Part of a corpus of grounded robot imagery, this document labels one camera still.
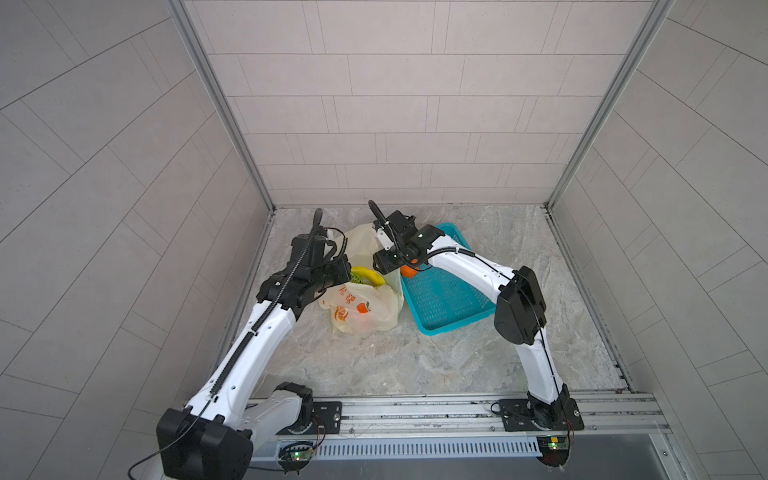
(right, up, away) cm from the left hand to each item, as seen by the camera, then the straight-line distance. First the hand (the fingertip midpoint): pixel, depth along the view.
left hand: (359, 261), depth 76 cm
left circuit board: (-13, -41, -12) cm, 45 cm away
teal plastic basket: (+23, -14, +16) cm, 31 cm away
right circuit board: (+46, -42, -9) cm, 63 cm away
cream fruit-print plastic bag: (0, -12, 0) cm, 12 cm away
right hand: (+5, -1, +12) cm, 13 cm away
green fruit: (-3, -7, +13) cm, 15 cm away
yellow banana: (+1, -6, +17) cm, 18 cm away
